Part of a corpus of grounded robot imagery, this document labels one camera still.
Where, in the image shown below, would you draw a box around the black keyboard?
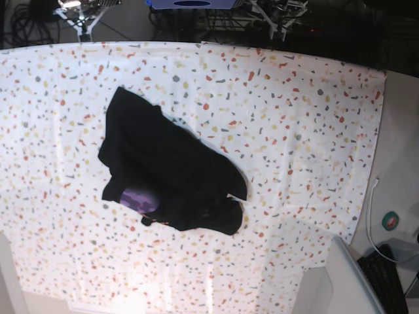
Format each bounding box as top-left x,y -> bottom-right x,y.
357,251 -> 409,314

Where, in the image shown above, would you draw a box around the blue box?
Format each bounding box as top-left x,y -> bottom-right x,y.
146,0 -> 245,10

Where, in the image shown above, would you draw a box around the white monitor edge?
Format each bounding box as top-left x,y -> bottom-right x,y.
325,237 -> 385,314

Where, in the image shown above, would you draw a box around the white cable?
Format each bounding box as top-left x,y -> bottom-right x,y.
366,177 -> 397,263

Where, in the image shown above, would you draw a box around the terrazzo patterned tablecloth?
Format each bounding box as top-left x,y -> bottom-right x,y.
1,42 -> 386,313

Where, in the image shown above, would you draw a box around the green tape roll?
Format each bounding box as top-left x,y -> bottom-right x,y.
382,211 -> 399,231

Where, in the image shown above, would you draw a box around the black t-shirt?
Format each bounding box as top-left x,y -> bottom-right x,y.
98,88 -> 247,236

